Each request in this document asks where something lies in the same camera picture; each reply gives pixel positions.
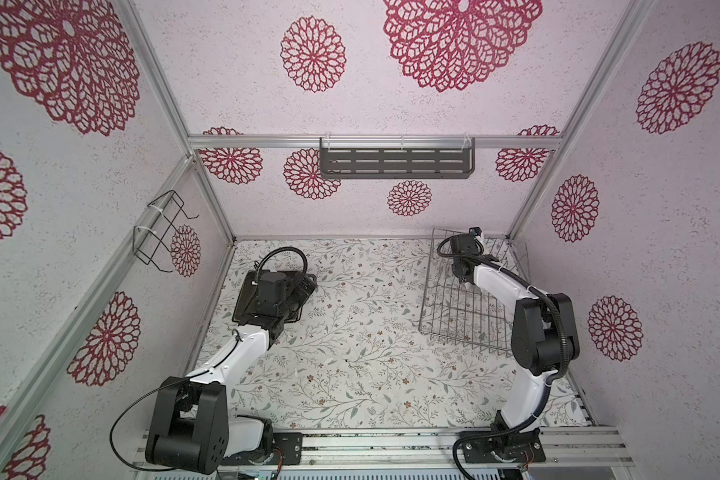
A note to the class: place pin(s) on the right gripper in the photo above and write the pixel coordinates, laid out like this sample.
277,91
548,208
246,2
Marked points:
487,258

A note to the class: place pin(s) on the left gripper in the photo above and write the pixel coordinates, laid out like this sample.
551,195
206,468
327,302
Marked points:
302,292

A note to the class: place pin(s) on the black square plate yellow rim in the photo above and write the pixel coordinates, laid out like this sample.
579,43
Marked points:
246,300

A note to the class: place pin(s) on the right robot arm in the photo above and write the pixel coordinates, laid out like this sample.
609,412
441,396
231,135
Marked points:
544,338

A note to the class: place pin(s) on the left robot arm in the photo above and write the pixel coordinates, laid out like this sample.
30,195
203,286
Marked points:
191,428

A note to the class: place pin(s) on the wire dish rack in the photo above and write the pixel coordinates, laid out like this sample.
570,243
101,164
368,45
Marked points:
479,315

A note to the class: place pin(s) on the black wire wall basket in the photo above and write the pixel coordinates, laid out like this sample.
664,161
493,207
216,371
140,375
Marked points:
169,243

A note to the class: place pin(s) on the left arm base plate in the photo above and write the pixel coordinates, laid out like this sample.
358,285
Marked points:
282,449

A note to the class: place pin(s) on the grey wall shelf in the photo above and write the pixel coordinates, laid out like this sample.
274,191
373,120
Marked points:
401,163

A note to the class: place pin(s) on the aluminium mounting rail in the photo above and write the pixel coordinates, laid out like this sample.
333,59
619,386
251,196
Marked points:
431,448

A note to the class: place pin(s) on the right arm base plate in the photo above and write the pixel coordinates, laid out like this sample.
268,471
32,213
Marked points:
522,447

